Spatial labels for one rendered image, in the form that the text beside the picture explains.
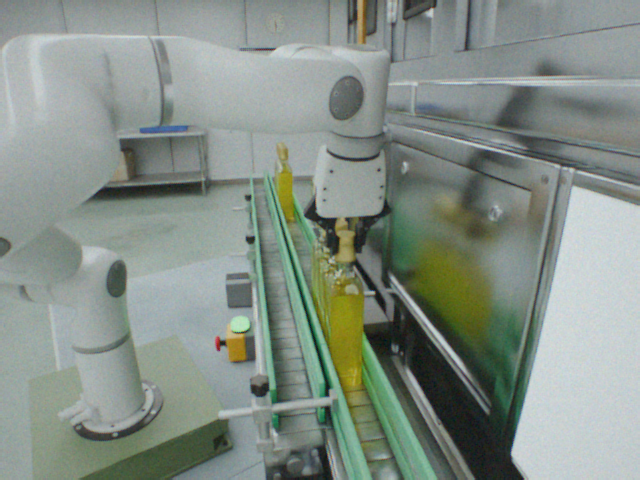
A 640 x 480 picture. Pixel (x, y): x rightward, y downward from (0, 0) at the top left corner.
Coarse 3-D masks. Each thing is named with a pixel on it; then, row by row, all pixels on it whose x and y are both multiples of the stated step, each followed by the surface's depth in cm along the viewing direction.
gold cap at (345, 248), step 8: (336, 232) 66; (344, 232) 66; (352, 232) 66; (336, 240) 64; (344, 240) 64; (352, 240) 64; (336, 248) 65; (344, 248) 64; (352, 248) 65; (336, 256) 65; (344, 256) 65; (352, 256) 65
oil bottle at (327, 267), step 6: (324, 264) 73; (330, 264) 72; (324, 270) 72; (330, 270) 71; (324, 276) 71; (324, 282) 71; (324, 288) 72; (324, 294) 72; (324, 300) 73; (324, 306) 73; (324, 312) 74; (324, 318) 74; (324, 324) 75; (324, 330) 75; (324, 336) 76
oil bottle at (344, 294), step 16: (336, 288) 65; (352, 288) 66; (336, 304) 66; (352, 304) 67; (336, 320) 67; (352, 320) 68; (336, 336) 68; (352, 336) 69; (336, 352) 69; (352, 352) 70; (336, 368) 71; (352, 368) 71; (352, 384) 73
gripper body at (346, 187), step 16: (320, 160) 56; (336, 160) 55; (352, 160) 53; (368, 160) 54; (384, 160) 56; (320, 176) 56; (336, 176) 56; (352, 176) 56; (368, 176) 57; (384, 176) 58; (320, 192) 57; (336, 192) 57; (352, 192) 58; (368, 192) 58; (384, 192) 59; (320, 208) 59; (336, 208) 59; (352, 208) 59; (368, 208) 60
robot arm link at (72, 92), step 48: (48, 48) 31; (96, 48) 33; (144, 48) 35; (0, 96) 29; (48, 96) 28; (96, 96) 32; (144, 96) 35; (0, 144) 28; (48, 144) 28; (96, 144) 30; (0, 192) 29; (48, 192) 31; (96, 192) 34; (0, 240) 33
